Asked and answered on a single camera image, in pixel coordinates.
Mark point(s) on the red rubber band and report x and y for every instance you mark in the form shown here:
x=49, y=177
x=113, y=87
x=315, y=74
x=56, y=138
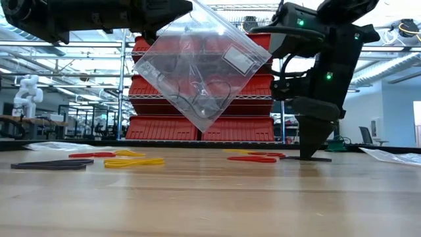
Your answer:
x=85, y=155
x=253, y=160
x=273, y=154

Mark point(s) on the yellow rubber band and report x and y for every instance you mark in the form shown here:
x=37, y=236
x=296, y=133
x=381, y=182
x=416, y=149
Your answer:
x=126, y=153
x=235, y=151
x=131, y=163

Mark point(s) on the clear plastic zip bag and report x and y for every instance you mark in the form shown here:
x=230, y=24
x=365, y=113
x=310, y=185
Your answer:
x=394, y=158
x=59, y=146
x=197, y=82

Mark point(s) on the wooden workbench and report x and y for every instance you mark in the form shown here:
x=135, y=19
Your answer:
x=33, y=120

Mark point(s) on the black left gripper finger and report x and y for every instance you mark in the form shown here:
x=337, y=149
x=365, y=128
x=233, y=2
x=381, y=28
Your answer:
x=171, y=21
x=176, y=8

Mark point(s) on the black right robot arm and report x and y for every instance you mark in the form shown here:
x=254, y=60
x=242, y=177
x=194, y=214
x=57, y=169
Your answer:
x=348, y=33

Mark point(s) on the black rubber band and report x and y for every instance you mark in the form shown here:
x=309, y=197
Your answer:
x=324, y=159
x=46, y=167
x=230, y=93

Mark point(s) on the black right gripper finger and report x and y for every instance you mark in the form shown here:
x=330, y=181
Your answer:
x=322, y=131
x=307, y=135

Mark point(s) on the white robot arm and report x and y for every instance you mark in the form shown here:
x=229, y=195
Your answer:
x=28, y=92

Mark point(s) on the black aluminium table frame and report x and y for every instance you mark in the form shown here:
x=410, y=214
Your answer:
x=230, y=145

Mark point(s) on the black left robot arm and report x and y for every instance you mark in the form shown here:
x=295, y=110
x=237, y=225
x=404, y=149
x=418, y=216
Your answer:
x=65, y=16

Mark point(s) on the dark office chair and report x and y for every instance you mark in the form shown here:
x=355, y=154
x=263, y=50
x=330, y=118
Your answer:
x=365, y=135

